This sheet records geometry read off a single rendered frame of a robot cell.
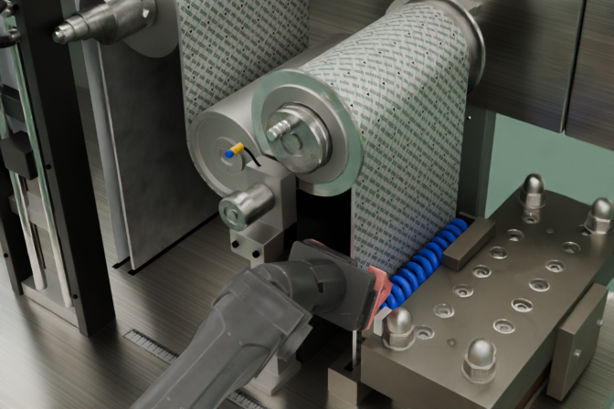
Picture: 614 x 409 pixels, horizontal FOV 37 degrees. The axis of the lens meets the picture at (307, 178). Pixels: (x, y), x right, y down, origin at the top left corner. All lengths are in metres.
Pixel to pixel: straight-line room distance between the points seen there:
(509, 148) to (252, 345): 2.64
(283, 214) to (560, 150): 2.43
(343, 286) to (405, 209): 0.17
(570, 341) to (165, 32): 0.58
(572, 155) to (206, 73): 2.38
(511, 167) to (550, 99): 2.06
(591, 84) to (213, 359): 0.63
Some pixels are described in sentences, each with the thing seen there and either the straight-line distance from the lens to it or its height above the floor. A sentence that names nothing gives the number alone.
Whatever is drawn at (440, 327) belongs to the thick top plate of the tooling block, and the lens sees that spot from 1.08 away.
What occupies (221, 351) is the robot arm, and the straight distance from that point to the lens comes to 0.75.
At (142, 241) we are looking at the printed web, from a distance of 1.36.
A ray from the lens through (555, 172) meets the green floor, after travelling 3.27.
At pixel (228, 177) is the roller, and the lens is 1.11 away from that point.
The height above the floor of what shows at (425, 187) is 1.12.
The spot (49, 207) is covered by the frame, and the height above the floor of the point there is 1.09.
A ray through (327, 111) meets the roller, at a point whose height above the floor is 1.29.
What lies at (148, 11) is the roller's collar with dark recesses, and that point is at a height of 1.33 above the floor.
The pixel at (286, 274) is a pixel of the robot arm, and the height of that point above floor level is 1.19.
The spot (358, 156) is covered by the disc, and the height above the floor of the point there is 1.25.
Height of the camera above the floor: 1.76
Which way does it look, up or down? 34 degrees down
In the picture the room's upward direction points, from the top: 1 degrees counter-clockwise
